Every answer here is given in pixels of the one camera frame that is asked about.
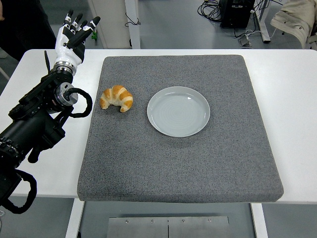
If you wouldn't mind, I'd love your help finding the grey metal plate with screws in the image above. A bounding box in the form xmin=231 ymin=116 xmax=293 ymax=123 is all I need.
xmin=106 ymin=216 xmax=230 ymax=238

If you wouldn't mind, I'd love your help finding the thin black hanging cable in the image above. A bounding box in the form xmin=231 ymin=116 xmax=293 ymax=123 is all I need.
xmin=124 ymin=12 xmax=142 ymax=27

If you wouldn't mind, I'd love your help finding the grey round plate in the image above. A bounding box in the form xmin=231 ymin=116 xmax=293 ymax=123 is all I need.
xmin=147 ymin=86 xmax=211 ymax=138

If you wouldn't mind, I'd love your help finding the person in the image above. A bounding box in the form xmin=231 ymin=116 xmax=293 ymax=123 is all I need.
xmin=0 ymin=0 xmax=57 ymax=61

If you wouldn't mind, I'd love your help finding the black cable bundle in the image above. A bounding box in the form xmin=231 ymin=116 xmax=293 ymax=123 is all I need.
xmin=197 ymin=0 xmax=222 ymax=23

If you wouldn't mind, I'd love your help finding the grey felt mat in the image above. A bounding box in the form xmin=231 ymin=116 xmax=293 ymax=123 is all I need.
xmin=77 ymin=55 xmax=284 ymax=204

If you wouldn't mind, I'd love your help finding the white cabinet panel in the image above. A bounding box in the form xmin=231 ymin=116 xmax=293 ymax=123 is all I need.
xmin=88 ymin=0 xmax=131 ymax=49

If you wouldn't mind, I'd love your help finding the white table leg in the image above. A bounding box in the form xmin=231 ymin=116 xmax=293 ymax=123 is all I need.
xmin=64 ymin=199 xmax=85 ymax=238
xmin=250 ymin=203 xmax=268 ymax=238

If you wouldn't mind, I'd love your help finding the white cable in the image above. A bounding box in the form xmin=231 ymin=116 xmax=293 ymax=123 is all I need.
xmin=244 ymin=24 xmax=278 ymax=40

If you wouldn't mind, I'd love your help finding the white desk leg with foot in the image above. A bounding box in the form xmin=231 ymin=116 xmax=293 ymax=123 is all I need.
xmin=255 ymin=0 xmax=272 ymax=44

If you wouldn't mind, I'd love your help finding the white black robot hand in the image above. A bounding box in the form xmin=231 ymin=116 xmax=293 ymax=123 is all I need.
xmin=53 ymin=9 xmax=102 ymax=66

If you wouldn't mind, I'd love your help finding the grey power adapter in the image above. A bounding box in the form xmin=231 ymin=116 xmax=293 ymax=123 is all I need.
xmin=238 ymin=35 xmax=253 ymax=47

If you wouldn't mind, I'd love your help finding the golden croissant bread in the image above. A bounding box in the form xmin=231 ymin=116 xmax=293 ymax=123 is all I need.
xmin=100 ymin=85 xmax=134 ymax=113

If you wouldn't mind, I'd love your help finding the black computer case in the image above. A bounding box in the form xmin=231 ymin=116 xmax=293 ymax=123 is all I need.
xmin=219 ymin=0 xmax=256 ymax=29

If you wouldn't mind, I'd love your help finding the beige jacket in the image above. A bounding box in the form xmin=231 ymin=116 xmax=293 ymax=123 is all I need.
xmin=269 ymin=0 xmax=317 ymax=49

